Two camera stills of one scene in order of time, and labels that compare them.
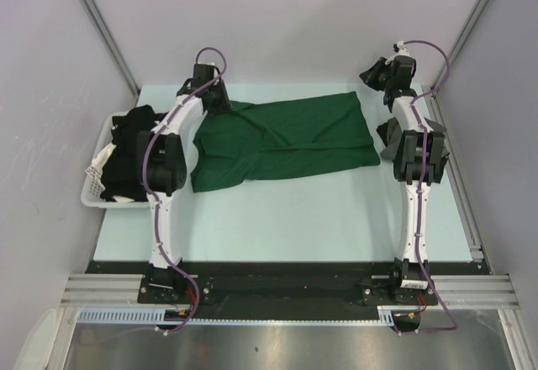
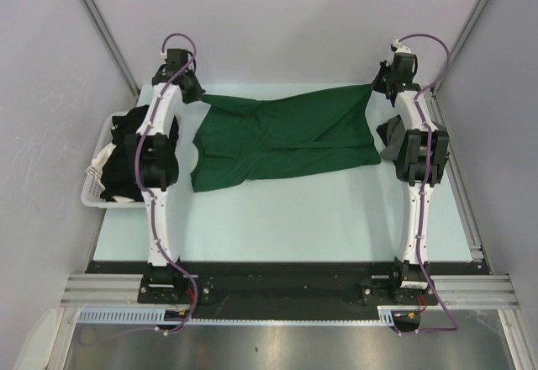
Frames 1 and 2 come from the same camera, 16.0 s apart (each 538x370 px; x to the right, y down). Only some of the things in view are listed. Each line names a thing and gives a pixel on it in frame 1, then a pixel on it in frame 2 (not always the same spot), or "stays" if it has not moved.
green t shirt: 308,134 stays
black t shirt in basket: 122,177 stays
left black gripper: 224,104 → 197,92
